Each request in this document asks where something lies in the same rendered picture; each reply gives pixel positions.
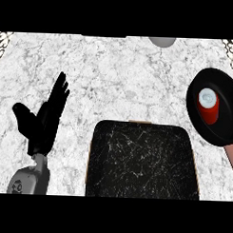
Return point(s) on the grey round object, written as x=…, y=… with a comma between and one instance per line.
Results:
x=162, y=41

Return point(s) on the red can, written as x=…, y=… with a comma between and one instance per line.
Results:
x=208, y=107

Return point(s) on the black square tray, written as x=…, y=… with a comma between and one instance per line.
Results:
x=142, y=160

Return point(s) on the black frying pan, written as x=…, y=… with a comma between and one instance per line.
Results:
x=226, y=125

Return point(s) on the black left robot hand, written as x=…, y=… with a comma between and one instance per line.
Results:
x=45, y=125

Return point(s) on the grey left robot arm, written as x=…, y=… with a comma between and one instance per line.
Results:
x=30, y=178

